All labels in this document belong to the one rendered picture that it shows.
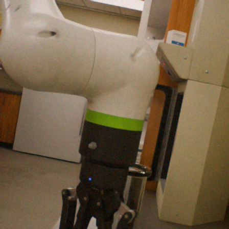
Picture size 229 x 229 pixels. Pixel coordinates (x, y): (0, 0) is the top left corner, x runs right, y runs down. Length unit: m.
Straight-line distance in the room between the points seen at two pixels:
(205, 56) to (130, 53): 0.70
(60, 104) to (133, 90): 5.71
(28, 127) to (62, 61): 5.91
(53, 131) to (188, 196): 5.16
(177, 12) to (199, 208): 0.81
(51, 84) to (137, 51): 0.13
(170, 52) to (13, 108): 5.52
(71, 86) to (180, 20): 1.13
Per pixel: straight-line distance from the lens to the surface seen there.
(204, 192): 1.28
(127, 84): 0.53
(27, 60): 0.49
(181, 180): 1.23
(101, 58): 0.51
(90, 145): 0.54
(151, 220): 1.24
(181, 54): 1.20
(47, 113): 6.28
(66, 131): 6.23
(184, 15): 1.61
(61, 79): 0.50
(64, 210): 0.63
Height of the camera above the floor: 1.33
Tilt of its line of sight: 4 degrees down
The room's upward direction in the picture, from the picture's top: 11 degrees clockwise
